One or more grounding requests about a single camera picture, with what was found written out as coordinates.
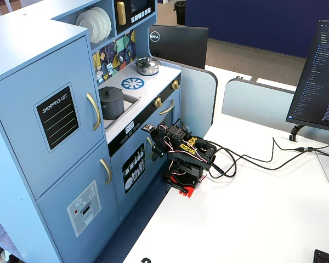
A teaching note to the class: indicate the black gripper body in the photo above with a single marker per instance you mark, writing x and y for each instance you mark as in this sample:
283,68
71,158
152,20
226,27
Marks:
157,148

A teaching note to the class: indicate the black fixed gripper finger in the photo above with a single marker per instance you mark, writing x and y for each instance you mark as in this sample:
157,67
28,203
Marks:
156,140

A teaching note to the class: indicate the black movable gripper finger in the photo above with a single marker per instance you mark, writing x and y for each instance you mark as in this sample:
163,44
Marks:
158,154

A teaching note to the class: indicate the gray pot lid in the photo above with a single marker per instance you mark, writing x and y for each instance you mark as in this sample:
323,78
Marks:
111,94

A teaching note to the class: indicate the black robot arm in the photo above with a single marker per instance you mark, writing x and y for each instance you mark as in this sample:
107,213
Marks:
193,157

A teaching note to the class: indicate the stainless steel pot lid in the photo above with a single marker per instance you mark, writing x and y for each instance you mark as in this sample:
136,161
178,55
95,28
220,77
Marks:
146,62

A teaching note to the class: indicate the gold stove knob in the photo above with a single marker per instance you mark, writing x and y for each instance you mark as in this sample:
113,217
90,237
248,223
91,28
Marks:
158,102
175,85

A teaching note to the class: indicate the tall light blue desk divider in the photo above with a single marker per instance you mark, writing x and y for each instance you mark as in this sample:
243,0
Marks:
197,98

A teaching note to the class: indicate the red table clamp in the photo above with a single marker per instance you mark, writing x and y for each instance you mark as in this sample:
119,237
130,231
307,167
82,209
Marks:
187,190

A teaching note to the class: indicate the gray cooking pot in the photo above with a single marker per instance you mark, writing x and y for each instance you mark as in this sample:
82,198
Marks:
113,111

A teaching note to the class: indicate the metal toy slotted spatula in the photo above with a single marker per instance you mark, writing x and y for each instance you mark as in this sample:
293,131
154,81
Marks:
109,68

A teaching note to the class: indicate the metal toy skimmer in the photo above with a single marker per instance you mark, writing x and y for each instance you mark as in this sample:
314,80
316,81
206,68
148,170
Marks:
99,74

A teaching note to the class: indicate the metal toy ladle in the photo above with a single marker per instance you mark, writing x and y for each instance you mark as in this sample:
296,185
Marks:
120,59

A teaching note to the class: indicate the black Dell monitor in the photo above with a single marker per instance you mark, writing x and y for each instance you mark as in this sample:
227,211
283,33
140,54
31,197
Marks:
181,45

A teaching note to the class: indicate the low light blue desk divider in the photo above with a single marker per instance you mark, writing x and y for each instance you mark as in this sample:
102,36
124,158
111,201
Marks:
257,104

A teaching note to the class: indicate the blue toy kitchen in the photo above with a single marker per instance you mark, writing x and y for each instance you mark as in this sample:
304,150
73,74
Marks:
57,164

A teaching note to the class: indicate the small black round object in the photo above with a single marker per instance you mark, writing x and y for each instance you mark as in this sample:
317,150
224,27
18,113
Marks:
146,260

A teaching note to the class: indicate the black trash can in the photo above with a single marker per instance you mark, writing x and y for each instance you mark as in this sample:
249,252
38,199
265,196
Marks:
180,12

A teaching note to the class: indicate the white plate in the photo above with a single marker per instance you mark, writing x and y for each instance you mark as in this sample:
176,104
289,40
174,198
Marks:
107,20
100,23
85,26

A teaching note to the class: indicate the monitor with lit screen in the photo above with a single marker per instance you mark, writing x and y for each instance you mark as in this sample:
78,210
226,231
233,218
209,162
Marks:
316,79

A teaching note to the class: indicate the black keyboard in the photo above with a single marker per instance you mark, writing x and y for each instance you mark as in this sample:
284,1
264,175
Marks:
327,257

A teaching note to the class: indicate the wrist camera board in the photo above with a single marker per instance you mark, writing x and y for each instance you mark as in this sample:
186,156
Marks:
148,127

